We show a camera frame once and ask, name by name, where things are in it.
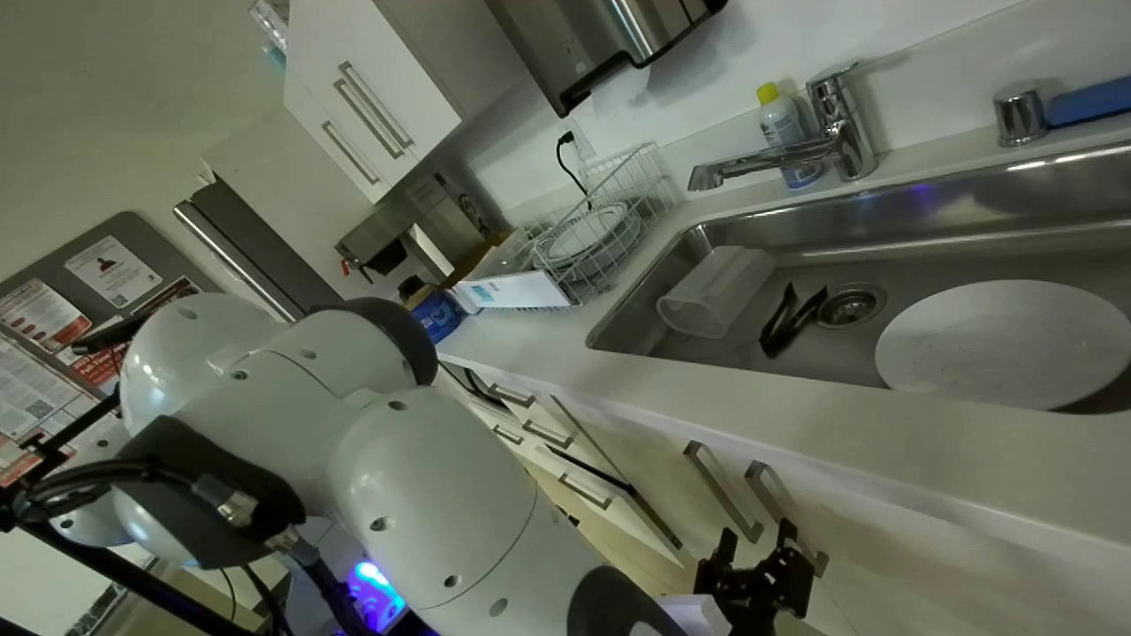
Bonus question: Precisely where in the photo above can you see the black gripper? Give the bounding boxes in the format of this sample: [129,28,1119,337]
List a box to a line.
[690,515,820,636]

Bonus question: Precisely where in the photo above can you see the white cupboard door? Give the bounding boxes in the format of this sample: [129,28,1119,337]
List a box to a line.
[547,393,826,636]
[727,430,1131,636]

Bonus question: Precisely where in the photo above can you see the long metal upper cupboard handle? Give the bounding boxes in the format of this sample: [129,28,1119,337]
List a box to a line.
[336,56,419,162]

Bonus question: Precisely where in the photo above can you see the clear soap bottle yellow cap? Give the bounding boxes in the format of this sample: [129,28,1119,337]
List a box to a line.
[753,79,835,189]

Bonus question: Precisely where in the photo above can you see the translucent plastic cup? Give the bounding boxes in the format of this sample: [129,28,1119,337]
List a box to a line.
[653,244,781,345]

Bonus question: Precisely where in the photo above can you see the stainless steel sink basin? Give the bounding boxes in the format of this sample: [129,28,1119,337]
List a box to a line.
[582,138,1131,420]

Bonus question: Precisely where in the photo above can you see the chrome sink faucet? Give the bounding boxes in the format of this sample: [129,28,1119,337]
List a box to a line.
[687,62,894,193]

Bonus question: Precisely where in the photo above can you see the stainless coffee maker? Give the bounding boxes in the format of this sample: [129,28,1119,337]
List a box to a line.
[332,169,504,316]

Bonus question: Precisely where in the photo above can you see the black kitchen tongs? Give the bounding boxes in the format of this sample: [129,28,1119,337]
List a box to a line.
[755,278,830,360]

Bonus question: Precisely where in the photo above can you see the small blue box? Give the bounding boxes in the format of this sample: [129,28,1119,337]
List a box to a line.
[410,290,469,345]

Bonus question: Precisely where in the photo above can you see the short metal upper cupboard handle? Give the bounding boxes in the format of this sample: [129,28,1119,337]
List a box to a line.
[317,116,386,189]

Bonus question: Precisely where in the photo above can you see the red and white poster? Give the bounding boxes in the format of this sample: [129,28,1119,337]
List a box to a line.
[0,274,99,357]

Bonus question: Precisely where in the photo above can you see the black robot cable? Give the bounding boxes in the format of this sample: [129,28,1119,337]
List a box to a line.
[0,454,311,558]

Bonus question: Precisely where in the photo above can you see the stainless paper towel dispenser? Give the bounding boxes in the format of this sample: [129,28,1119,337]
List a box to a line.
[484,0,731,120]

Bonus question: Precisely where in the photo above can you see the black power cord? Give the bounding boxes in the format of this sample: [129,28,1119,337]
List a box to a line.
[550,124,600,200]

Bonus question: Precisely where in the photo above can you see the short metal cylinder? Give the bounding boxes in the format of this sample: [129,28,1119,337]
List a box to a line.
[993,80,1054,152]

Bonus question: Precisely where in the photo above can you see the flat white box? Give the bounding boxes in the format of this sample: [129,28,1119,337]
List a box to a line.
[448,266,577,323]

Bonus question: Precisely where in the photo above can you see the grey metal cupboard bar handle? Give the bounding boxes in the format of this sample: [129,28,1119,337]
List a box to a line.
[741,460,830,578]
[681,437,767,548]

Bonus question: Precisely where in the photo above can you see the blue sponge block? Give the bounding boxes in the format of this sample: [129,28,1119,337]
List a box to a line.
[1043,73,1131,134]

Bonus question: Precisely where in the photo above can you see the round white plate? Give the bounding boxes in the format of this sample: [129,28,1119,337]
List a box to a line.
[873,274,1131,416]

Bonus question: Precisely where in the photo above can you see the white plate in rack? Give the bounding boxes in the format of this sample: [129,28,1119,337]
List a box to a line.
[545,198,648,274]

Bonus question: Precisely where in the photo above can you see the round metal sink drain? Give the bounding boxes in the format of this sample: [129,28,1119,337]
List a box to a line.
[817,284,888,331]

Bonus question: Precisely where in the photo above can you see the grey metal drawer handle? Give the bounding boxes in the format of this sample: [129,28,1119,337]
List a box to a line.
[554,467,620,513]
[518,416,580,453]

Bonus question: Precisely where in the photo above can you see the white warning sign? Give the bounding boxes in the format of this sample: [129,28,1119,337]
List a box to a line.
[61,232,165,316]

